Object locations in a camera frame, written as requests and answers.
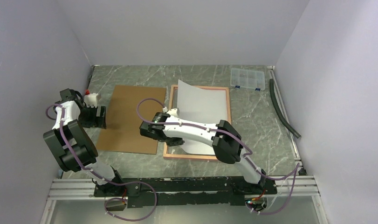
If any brown backing board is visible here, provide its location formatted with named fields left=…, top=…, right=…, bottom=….
left=96, top=85, right=166, bottom=154

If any pink picture frame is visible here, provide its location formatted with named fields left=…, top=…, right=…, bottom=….
left=163, top=84, right=217, bottom=161

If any seascape photo print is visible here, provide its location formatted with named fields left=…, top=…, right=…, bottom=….
left=176, top=79, right=229, bottom=156

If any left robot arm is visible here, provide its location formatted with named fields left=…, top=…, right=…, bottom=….
left=43, top=89, right=125, bottom=196

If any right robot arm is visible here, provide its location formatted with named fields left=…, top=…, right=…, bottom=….
left=139, top=108, right=267, bottom=194

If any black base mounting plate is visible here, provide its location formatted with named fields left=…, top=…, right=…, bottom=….
left=94, top=176, right=277, bottom=208

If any clear plastic organizer box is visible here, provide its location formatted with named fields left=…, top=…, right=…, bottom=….
left=230, top=68, right=266, bottom=91

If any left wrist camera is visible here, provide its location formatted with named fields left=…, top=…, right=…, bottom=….
left=83, top=90, right=101, bottom=107

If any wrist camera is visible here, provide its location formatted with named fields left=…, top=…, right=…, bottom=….
left=162, top=107, right=179, bottom=117
left=83, top=90, right=101, bottom=107

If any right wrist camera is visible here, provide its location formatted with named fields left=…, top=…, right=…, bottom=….
left=162, top=107, right=179, bottom=117

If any black corrugated hose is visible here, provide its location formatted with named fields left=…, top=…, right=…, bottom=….
left=268, top=78, right=302, bottom=139

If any aluminium extrusion rail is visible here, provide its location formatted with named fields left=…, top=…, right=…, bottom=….
left=48, top=176, right=320, bottom=200

